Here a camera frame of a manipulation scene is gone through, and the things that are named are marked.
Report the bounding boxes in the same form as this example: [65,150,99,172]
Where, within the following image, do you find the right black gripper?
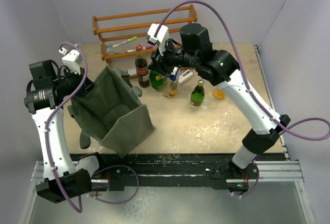
[148,38,200,75]

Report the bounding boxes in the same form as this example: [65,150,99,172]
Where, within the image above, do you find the green soda bottle yellow label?
[149,71,167,92]

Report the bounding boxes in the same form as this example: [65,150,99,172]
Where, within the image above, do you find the Coca-Cola glass bottle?
[135,45,150,88]

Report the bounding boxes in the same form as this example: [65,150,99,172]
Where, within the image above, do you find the grey-green canvas bag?
[68,66,155,158]

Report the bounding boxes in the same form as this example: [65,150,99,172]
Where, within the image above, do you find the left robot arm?
[24,60,106,203]

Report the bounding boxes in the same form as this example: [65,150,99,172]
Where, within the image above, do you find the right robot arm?
[146,23,291,178]

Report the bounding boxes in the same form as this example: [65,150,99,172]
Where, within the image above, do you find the pink-capped marker pen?
[126,46,154,53]

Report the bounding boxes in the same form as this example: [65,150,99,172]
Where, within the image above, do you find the small white box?
[127,67,137,76]

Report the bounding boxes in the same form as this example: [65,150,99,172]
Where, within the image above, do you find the blue orange juice carton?
[162,67,180,98]

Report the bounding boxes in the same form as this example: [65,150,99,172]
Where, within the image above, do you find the white stapler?
[178,70,193,84]

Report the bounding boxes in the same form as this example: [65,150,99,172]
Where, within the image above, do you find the green-capped marker pen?
[111,36,138,47]

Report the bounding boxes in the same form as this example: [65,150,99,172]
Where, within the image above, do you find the wooden three-tier rack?
[92,4,198,79]

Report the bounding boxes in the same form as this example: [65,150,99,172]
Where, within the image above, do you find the green glass bottle gold cap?
[190,79,205,106]

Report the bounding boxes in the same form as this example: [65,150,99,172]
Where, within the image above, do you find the orange drink plastic bottle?
[213,88,225,100]

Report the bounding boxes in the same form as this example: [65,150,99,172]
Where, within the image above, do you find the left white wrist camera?
[59,47,82,75]

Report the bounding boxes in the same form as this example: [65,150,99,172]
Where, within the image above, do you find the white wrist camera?
[146,23,169,56]
[59,47,82,75]

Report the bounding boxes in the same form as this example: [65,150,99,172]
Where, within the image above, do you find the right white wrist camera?
[146,23,169,56]

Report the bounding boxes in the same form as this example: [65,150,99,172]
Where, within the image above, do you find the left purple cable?
[44,42,88,214]

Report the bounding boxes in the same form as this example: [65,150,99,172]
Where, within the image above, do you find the purple cable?
[44,42,88,214]
[154,0,330,199]

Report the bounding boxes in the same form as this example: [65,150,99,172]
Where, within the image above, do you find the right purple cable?
[154,0,330,199]

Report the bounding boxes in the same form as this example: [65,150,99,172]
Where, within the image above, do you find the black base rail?
[92,153,258,191]

